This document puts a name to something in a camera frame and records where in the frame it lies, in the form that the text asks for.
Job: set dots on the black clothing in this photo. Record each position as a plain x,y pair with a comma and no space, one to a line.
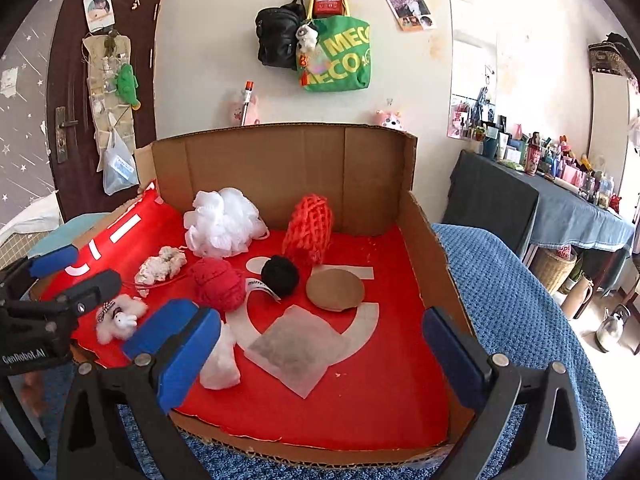
617,40

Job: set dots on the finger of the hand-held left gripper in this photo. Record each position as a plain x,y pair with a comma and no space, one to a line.
95,285
50,260

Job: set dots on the white paper note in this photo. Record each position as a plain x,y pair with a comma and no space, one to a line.
7,82

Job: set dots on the white cloth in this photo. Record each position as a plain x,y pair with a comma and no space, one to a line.
35,212

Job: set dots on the blue knitted blanket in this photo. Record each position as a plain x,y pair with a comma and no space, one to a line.
525,335

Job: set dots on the patterned suitcase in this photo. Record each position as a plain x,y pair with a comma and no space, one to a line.
607,57

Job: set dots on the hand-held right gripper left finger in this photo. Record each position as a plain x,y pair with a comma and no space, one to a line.
187,375

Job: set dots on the clear plastic bag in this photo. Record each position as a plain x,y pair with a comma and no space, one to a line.
120,165

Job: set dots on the wall mirror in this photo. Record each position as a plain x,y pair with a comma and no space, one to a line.
472,60

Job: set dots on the photo on door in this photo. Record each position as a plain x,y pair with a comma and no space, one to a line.
99,7

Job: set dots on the black backpack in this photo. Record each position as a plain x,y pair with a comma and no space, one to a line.
277,35

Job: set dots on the cardboard box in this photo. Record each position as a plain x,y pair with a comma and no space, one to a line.
280,170

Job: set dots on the white mesh bath pouf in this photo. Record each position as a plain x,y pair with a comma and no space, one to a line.
220,225

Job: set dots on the teal mat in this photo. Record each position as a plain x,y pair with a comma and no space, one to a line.
55,237

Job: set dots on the cream lace scrunchie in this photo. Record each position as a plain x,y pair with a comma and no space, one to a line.
150,270
175,259

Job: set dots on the white grid mat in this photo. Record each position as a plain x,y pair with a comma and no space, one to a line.
15,245

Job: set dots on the round tan sponge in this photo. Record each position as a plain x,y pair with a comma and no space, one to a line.
335,290

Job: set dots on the orange foam net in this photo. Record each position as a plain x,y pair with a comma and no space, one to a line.
307,230

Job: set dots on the group of cosmetic bottles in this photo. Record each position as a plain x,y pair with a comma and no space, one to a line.
545,160

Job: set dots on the green plush toy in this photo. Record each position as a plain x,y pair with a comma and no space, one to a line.
126,85

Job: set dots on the green tote bag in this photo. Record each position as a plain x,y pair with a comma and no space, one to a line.
345,60

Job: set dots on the panda plush charm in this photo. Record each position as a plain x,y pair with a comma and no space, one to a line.
307,37

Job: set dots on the white wardrobe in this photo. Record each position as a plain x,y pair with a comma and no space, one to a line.
607,125

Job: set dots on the small white plush bunny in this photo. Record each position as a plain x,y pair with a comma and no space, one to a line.
122,320

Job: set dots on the photo wall poster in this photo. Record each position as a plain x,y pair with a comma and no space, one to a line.
410,10

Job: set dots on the white sachet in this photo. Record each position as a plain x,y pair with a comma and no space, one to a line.
295,350

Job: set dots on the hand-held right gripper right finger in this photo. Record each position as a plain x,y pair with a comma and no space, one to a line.
450,355

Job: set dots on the wicker basket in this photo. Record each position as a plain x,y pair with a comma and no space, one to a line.
552,270

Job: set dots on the white kettle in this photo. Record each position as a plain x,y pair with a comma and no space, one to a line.
612,332

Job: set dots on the red tassel charm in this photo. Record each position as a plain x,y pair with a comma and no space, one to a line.
303,65

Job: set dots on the beige hanging organizer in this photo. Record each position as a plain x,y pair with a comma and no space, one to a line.
102,85

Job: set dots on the table with blue cloth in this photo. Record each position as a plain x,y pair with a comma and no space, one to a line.
575,215

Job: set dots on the beige jug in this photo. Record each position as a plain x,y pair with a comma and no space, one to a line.
580,300

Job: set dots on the red capped marker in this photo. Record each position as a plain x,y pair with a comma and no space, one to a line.
246,102

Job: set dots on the dark brown door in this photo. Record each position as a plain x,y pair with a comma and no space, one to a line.
70,60

